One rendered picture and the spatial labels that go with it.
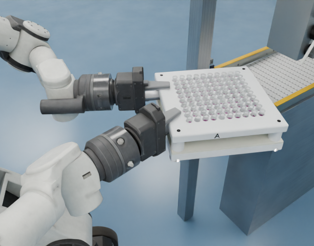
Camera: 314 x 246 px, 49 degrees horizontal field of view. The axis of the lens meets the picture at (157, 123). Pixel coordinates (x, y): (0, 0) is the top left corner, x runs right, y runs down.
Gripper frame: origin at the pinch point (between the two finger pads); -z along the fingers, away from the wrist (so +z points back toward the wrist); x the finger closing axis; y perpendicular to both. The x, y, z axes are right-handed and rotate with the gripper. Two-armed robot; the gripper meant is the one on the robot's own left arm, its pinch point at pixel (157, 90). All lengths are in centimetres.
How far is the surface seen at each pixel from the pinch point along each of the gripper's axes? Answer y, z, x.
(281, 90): -30, -43, 22
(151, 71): -182, 5, 105
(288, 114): -20, -43, 25
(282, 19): -18.4, -33.4, -8.6
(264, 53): -52, -42, 20
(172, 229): -30, -5, 104
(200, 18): -35.6, -14.1, -2.3
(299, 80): -36, -51, 22
